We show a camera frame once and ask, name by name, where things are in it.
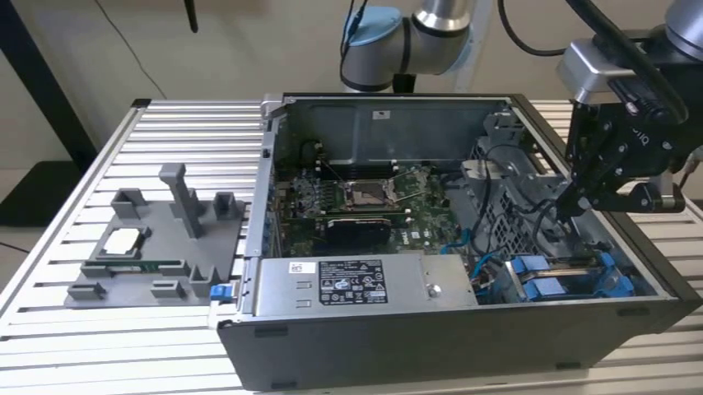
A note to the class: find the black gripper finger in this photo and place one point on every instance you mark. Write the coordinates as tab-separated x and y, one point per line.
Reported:
648	199
584	156

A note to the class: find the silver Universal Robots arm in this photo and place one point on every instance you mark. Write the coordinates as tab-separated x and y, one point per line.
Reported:
384	53

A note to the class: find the empty blue disk carrier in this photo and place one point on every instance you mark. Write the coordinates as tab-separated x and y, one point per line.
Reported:
548	288

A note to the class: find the black RAM slot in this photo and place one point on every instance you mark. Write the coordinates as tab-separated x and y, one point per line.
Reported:
368	213
368	207

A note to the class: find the silver metal drive cage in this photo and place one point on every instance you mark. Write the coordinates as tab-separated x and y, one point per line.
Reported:
493	173

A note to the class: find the green motherboard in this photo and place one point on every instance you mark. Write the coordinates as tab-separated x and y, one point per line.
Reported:
428	218

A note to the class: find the CPU socket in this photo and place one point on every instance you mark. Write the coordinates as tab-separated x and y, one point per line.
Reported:
364	193

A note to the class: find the black graphics card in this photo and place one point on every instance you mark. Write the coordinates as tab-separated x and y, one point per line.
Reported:
356	232

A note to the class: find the dark grey PC case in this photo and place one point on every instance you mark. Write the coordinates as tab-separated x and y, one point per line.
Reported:
384	349

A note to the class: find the silver power supply unit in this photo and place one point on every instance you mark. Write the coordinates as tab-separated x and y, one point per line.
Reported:
285	288

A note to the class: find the blue case latch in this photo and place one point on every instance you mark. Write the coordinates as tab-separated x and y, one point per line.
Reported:
219	293

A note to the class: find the black hanging rod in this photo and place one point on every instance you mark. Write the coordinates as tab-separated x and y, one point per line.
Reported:
191	16

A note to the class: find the grey parts rack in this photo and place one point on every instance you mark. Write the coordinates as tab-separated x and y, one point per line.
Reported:
164	247

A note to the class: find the green RAM stick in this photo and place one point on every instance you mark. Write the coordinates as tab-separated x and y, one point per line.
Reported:
148	266

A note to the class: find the silver CPU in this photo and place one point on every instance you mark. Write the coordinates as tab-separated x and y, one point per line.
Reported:
122	242

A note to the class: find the black stand with base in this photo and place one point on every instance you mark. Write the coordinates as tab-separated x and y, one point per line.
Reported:
38	193

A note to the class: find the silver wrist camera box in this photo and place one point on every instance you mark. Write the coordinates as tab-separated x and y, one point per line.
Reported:
589	70

